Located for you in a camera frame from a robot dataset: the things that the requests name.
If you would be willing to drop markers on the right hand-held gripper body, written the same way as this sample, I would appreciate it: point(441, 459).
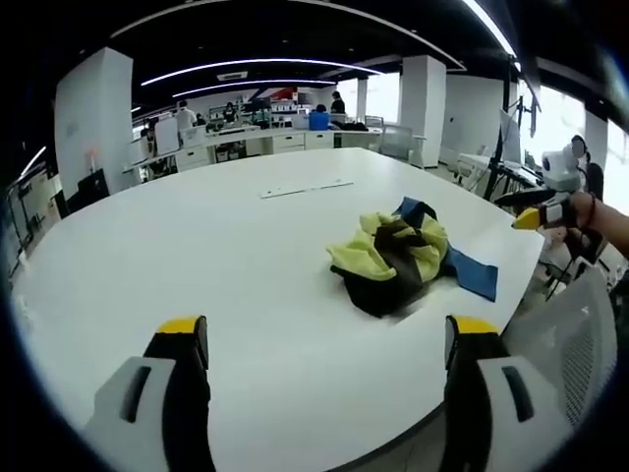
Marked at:
point(562, 169)

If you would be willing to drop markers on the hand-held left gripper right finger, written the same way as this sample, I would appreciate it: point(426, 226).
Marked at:
point(472, 393)

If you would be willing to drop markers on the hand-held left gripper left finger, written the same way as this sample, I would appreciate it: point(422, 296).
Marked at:
point(177, 393)

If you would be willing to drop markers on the blue folding template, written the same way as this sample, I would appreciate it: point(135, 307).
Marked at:
point(474, 273)

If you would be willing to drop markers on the yellow and black garment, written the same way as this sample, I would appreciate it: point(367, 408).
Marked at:
point(393, 260)

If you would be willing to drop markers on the person's right hand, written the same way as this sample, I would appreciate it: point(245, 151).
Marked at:
point(580, 211)

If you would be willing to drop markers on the monitor on stand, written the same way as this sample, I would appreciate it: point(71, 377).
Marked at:
point(527, 110)

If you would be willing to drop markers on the white mesh office chair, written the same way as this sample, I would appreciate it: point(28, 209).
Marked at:
point(565, 344)

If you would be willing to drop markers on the grey mesh office chair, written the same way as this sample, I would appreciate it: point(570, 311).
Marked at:
point(396, 141)

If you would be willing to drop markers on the white flat strip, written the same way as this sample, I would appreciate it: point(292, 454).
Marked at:
point(304, 190)

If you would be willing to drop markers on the black office chair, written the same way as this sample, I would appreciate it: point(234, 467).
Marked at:
point(91, 189)

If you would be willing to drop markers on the long white office desk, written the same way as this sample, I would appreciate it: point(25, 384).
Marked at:
point(255, 142)

